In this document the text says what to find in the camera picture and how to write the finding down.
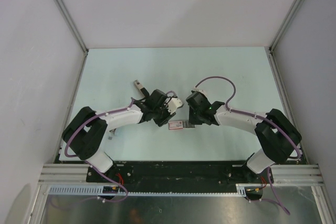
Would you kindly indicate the light blue white stapler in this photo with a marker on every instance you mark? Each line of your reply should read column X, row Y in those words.
column 112, row 132

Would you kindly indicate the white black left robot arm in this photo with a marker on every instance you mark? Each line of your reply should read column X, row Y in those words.
column 84, row 134

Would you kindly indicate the red staple box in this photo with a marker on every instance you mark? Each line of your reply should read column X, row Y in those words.
column 180, row 125

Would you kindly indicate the beige black small stapler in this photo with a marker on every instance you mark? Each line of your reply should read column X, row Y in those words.
column 141, row 88

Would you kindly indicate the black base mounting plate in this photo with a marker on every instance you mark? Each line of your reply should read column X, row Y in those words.
column 130, row 172

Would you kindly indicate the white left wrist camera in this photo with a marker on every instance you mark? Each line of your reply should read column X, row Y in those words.
column 174, row 104

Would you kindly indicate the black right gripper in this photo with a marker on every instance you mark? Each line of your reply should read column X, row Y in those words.
column 193, row 121

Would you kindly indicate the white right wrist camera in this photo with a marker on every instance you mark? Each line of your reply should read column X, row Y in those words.
column 195, row 89

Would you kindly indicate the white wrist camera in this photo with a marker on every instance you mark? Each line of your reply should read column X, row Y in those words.
column 195, row 89
column 174, row 104

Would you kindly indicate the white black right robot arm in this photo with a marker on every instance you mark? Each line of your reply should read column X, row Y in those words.
column 276, row 134

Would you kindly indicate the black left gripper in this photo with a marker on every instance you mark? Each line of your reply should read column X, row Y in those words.
column 168, row 116

